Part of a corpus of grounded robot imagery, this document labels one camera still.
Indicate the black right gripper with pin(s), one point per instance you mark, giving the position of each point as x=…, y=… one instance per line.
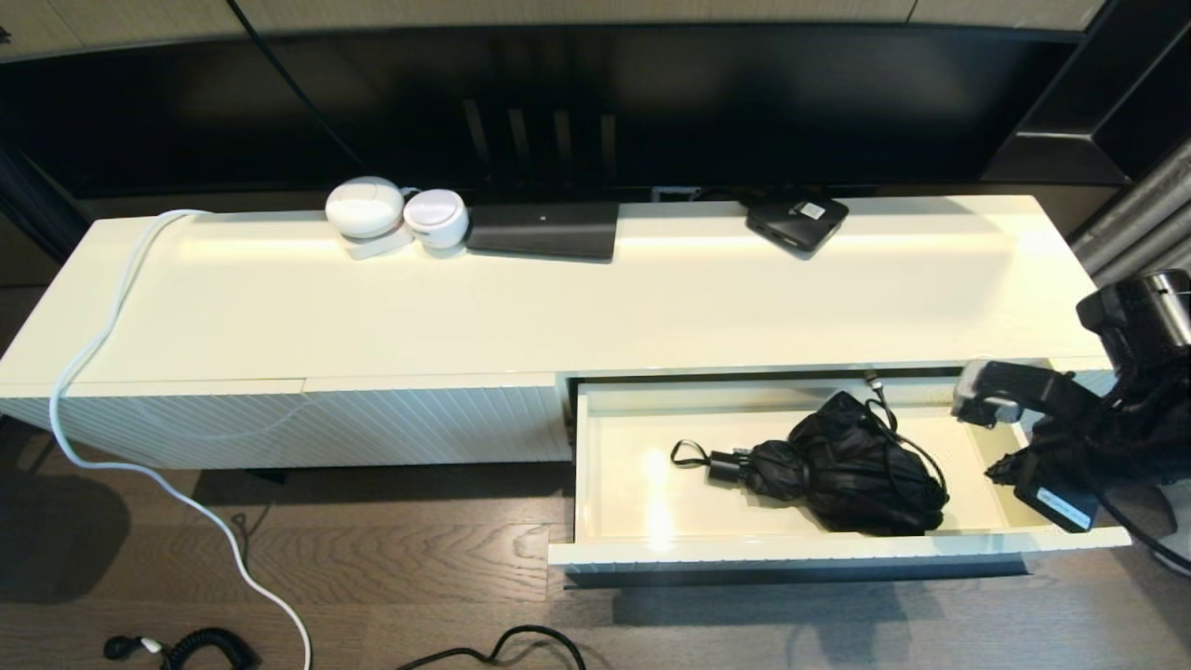
x=1070, y=475

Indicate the black umbrella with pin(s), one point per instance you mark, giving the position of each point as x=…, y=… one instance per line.
x=837, y=475

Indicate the white fluted drawer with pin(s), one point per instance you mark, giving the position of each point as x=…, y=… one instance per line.
x=651, y=484

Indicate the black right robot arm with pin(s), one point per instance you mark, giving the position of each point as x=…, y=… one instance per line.
x=1149, y=372

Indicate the white long TV cabinet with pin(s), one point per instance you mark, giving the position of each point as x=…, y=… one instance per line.
x=372, y=307

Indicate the black set-top box white label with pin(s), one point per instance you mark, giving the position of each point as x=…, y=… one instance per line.
x=796, y=223

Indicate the black television screen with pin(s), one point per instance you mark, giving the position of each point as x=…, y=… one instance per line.
x=651, y=93

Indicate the black flat router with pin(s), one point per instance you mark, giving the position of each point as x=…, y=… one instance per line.
x=542, y=232

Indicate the small white round device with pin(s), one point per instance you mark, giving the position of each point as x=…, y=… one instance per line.
x=437, y=220

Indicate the white flat device base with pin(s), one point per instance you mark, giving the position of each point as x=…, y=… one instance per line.
x=377, y=247

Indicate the large white round device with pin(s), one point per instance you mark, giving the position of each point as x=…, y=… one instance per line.
x=365, y=208

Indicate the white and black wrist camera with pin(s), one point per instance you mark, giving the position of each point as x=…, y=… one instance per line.
x=1014, y=391

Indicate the black wall shelf unit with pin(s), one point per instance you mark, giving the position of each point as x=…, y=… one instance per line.
x=1117, y=93

